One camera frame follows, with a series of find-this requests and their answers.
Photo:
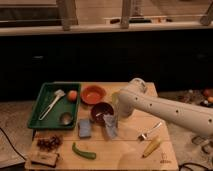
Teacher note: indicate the dark purple bowl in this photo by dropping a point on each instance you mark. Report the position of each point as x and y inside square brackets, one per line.
[99, 110]

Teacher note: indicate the white dish brush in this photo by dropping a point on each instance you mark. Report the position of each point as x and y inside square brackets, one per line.
[58, 95]

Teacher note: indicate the small metal cup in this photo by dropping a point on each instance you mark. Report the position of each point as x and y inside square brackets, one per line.
[65, 118]

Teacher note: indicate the green plastic tray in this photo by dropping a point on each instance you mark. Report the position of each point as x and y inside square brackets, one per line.
[52, 120]

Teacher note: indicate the yellow corn cob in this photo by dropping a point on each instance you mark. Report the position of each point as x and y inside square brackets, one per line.
[153, 145]

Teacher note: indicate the brown wooden block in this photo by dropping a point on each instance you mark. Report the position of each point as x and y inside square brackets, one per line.
[44, 158]

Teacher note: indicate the light green cup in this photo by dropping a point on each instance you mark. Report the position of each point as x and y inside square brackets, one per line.
[114, 98]

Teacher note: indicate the green chili pepper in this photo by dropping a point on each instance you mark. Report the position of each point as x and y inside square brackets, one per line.
[84, 154]

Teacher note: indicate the orange fruit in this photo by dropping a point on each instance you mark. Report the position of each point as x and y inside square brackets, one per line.
[72, 95]

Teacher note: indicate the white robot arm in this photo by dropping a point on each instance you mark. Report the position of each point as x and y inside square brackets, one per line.
[194, 118]

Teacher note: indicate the light blue towel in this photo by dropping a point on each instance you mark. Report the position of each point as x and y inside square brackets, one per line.
[110, 125]

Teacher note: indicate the blue sponge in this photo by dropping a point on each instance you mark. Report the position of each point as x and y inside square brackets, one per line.
[84, 128]

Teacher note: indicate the bunch of dark grapes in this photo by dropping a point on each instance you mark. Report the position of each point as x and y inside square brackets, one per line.
[49, 144]

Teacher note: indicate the orange bowl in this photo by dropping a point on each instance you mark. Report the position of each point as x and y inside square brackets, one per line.
[92, 94]

